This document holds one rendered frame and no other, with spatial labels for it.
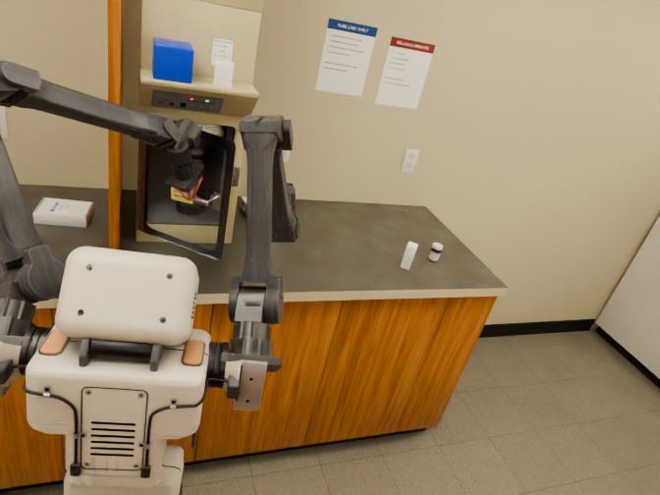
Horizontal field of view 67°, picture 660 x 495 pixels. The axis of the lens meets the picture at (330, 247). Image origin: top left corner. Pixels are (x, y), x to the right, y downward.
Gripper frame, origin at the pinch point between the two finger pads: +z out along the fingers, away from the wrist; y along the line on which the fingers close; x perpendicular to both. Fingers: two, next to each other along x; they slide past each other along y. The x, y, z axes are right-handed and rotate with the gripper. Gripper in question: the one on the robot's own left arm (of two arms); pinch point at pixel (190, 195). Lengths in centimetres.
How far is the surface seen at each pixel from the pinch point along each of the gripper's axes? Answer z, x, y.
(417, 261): 50, 67, -43
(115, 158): -8.6, -21.2, 2.6
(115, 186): -0.8, -21.2, 6.3
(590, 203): 101, 149, -165
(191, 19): -36.0, -11.6, -30.9
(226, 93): -22.5, 3.0, -21.4
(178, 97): -21.2, -9.1, -15.4
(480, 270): 54, 92, -53
